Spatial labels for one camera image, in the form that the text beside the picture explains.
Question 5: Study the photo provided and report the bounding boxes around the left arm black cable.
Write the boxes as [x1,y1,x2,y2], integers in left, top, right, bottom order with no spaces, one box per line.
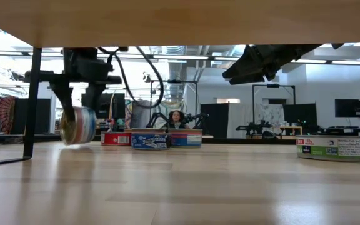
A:
[97,46,165,110]

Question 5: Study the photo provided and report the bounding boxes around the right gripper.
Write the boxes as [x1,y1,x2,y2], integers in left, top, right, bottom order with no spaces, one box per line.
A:
[222,44,290,86]

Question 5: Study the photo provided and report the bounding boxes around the black pipe stand frame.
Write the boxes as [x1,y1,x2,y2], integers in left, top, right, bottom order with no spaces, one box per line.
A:
[251,83,296,138]
[149,79,199,126]

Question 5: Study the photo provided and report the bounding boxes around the ceiling light tube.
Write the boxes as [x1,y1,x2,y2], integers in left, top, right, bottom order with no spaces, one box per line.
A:
[213,56,243,62]
[291,59,360,66]
[152,54,210,61]

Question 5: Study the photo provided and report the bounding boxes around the person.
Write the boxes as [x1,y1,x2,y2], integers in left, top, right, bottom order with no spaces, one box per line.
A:
[168,109,187,129]

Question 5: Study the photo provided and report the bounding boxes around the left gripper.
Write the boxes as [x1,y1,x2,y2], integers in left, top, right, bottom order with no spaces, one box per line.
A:
[23,46,123,124]

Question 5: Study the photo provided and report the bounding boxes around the gold-lid can red-blue label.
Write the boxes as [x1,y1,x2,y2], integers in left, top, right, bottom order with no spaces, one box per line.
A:
[124,127,168,133]
[168,128,203,149]
[59,105,98,146]

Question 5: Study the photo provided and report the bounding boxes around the white patterned cloth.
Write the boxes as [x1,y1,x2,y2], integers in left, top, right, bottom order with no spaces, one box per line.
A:
[151,99,187,129]

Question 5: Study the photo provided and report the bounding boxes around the black partition panel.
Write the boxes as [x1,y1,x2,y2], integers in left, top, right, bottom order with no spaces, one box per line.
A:
[200,102,230,138]
[283,102,318,132]
[12,98,52,135]

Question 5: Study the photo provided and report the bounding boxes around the black monitor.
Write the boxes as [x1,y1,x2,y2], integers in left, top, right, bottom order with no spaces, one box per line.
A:
[81,92,126,120]
[334,99,360,118]

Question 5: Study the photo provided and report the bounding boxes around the pale thin cable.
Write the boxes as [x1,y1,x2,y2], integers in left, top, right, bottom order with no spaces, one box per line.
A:
[109,90,118,126]

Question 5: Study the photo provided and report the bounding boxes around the green label can silver lid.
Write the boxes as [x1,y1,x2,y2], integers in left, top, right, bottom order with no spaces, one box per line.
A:
[296,134,360,163]

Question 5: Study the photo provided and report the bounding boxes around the silver air duct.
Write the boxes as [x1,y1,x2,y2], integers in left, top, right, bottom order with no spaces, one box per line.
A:
[162,46,188,101]

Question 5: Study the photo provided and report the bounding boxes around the blue fish label can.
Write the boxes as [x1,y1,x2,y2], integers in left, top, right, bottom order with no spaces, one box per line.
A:
[131,131,172,151]

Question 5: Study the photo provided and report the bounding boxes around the red label seafood can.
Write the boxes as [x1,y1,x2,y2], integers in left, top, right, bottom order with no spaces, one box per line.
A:
[101,131,133,147]

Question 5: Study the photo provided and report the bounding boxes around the white curtain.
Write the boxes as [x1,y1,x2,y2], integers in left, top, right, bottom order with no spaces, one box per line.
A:
[228,102,286,139]

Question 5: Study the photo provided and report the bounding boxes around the lit white panel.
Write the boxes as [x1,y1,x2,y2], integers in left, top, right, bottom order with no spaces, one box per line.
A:
[212,97,241,104]

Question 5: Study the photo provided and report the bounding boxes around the grey cloth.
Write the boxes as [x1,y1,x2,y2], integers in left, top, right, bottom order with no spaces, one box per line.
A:
[131,99,152,129]

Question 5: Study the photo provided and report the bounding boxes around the small wooden table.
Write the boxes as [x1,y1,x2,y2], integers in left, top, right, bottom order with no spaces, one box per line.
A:
[279,125,303,136]

